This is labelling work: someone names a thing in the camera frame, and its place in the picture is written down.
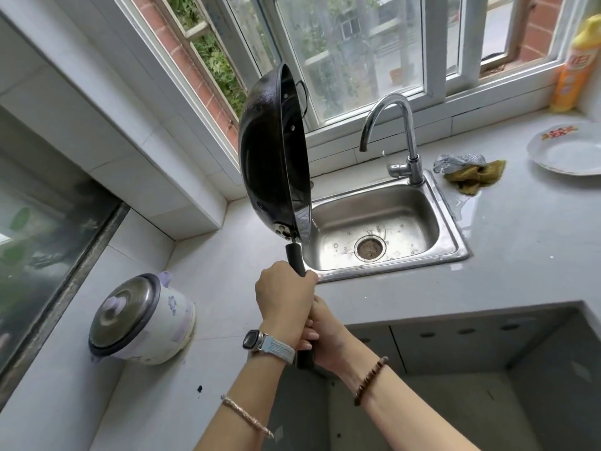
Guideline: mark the person's right hand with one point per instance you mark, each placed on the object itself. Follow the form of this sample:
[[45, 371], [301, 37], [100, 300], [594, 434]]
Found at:
[[335, 340]]

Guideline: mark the person's left hand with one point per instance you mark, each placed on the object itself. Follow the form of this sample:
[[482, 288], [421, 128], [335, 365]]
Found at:
[[284, 300]]

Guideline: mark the person's left fingers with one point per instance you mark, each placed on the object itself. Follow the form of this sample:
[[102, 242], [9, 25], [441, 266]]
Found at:
[[312, 279]]

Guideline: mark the person's right thumb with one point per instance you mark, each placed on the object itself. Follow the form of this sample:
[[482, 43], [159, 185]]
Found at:
[[320, 309]]

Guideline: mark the person's left forearm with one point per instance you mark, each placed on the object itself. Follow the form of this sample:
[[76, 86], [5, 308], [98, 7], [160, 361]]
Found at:
[[244, 403]]

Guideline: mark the person's right forearm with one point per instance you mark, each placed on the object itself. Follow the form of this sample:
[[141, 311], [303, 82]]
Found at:
[[408, 418]]

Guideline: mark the smartwatch with white band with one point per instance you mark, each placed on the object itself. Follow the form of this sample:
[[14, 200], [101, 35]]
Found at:
[[270, 345]]

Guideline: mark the round sink drain strainer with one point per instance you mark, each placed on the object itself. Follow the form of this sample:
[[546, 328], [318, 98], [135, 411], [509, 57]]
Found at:
[[370, 248]]

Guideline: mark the stainless steel sink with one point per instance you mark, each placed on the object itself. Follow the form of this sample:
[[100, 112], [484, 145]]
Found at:
[[399, 220]]

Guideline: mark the wide grey cabinet door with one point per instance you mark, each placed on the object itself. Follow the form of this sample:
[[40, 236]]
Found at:
[[479, 340]]

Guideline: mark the chrome gooseneck faucet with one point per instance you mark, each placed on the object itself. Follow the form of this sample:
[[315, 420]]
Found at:
[[412, 150]]

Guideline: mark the white floral rice cooker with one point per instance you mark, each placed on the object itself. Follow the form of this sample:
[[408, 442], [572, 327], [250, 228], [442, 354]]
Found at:
[[141, 319]]

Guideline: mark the grey steel scouring pad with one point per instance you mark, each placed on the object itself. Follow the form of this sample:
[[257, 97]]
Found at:
[[458, 160]]

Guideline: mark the yellow-brown dishcloth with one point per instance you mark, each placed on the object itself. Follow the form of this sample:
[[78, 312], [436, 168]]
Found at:
[[474, 176]]

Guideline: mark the terracotta plant pot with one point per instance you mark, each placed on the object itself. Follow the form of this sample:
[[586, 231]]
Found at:
[[402, 75]]

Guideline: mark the dark framed glass panel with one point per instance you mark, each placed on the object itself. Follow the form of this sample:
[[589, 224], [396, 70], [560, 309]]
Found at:
[[42, 239]]

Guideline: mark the white floral plate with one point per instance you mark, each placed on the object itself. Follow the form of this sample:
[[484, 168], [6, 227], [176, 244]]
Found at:
[[566, 150]]

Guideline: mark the yellow detergent bottle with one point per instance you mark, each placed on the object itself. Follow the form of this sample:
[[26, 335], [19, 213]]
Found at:
[[573, 65]]

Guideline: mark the white window frame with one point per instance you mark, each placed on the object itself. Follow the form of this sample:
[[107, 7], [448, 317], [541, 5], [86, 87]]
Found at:
[[434, 51]]

